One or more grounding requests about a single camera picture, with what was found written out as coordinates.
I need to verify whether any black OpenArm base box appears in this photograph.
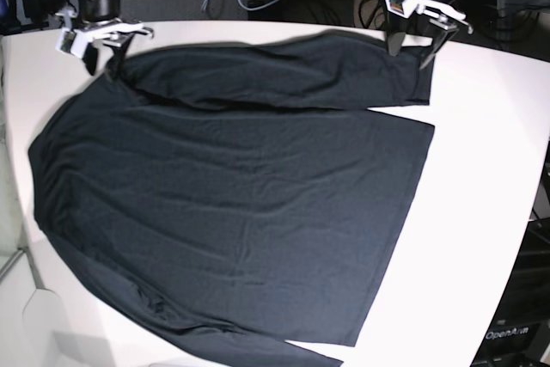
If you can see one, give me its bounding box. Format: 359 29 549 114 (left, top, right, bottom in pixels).
472 218 549 366

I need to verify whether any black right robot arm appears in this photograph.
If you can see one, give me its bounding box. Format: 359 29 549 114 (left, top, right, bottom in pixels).
56 0 154 76

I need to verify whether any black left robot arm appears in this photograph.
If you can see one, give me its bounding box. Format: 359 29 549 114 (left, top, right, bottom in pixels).
381 0 474 70

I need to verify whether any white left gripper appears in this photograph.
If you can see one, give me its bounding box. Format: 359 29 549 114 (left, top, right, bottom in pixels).
384 0 474 70

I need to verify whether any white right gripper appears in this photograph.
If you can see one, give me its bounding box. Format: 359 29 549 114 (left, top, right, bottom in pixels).
55 9 154 79

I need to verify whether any dark long-sleeve shirt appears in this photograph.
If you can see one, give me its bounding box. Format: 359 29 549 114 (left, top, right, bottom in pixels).
28 34 434 366

